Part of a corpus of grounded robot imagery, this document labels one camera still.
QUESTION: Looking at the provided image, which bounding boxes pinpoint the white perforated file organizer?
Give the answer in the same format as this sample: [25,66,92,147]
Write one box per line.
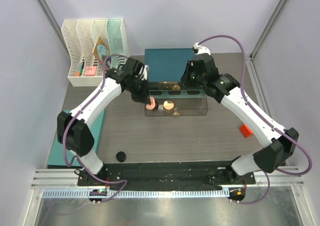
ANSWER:
[61,18,130,87]

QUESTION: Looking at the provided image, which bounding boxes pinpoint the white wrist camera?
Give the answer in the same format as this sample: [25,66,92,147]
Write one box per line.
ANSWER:
[192,42,211,55]
[139,65,150,80]

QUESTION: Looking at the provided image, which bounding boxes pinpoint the gold round compact jar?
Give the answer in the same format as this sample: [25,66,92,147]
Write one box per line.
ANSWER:
[163,100,175,111]

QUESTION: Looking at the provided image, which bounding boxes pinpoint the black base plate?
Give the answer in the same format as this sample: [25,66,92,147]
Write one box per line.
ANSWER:
[77,161,256,191]

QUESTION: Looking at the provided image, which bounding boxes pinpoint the triangular gold teal card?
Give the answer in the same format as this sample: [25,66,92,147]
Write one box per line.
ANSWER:
[92,36,110,64]

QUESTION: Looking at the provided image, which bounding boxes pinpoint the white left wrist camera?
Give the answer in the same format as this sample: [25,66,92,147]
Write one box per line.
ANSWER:
[139,65,150,80]

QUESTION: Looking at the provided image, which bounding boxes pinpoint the orange cube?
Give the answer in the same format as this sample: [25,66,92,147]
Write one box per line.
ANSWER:
[239,124,253,138]

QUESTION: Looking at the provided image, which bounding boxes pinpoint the teal drawer cabinet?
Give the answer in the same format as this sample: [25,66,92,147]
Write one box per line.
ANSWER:
[144,48,195,82]

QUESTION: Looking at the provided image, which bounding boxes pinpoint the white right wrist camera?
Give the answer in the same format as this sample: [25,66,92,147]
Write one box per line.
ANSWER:
[192,42,211,55]

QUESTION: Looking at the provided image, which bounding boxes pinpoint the orange green markers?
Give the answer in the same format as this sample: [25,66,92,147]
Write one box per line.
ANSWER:
[75,61,85,77]

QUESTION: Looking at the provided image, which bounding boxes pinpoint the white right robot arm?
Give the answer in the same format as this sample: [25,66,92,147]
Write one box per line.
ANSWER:
[181,53,299,184]

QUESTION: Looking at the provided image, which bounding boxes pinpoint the clear acrylic drawer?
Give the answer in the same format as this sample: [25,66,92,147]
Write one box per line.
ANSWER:
[144,90,209,117]
[148,81,201,91]

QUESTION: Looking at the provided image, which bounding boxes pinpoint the black round lid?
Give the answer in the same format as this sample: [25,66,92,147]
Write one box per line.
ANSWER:
[116,151,127,163]

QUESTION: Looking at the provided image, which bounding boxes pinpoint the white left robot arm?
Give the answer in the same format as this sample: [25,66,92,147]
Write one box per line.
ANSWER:
[57,57,151,186]

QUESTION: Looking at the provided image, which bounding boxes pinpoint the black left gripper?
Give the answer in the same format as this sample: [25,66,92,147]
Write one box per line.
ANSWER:
[126,78,152,105]

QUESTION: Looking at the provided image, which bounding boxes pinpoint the pink eraser block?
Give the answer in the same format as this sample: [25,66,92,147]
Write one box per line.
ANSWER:
[84,66,98,76]

